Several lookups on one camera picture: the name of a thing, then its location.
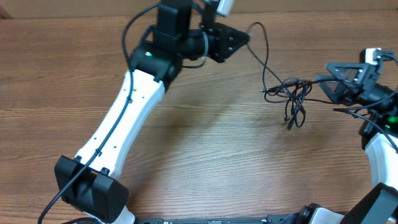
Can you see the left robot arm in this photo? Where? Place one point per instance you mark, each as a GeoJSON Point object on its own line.
{"type": "Point", "coordinates": [89, 181]}

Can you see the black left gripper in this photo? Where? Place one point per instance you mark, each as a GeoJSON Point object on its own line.
{"type": "Point", "coordinates": [222, 50]}

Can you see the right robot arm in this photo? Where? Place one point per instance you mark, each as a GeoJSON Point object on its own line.
{"type": "Point", "coordinates": [379, 136]}

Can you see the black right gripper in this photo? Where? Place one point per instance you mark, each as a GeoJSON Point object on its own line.
{"type": "Point", "coordinates": [364, 73]}

